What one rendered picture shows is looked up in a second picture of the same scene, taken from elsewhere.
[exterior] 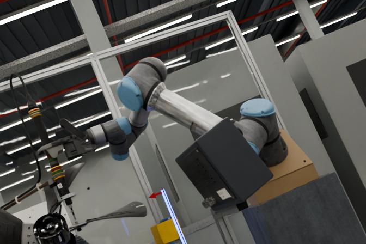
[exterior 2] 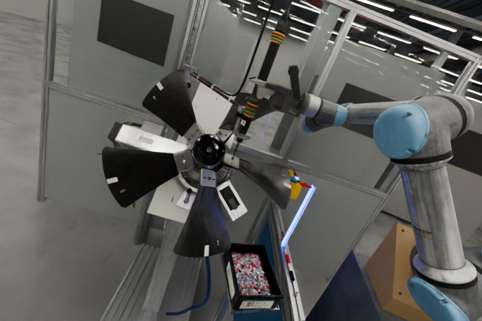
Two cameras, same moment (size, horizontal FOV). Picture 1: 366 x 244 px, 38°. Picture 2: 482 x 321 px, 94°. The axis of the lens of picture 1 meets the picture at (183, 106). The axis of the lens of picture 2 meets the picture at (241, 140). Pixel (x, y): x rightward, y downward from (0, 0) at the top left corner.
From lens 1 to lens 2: 1.36 m
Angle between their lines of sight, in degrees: 31
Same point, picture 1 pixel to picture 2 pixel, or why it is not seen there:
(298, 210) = not seen: outside the picture
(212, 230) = (310, 178)
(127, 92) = (400, 131)
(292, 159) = not seen: hidden behind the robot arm
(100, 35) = not seen: outside the picture
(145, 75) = (445, 130)
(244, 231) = (325, 192)
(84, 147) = (290, 108)
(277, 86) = not seen: hidden behind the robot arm
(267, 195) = (397, 311)
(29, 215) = (216, 97)
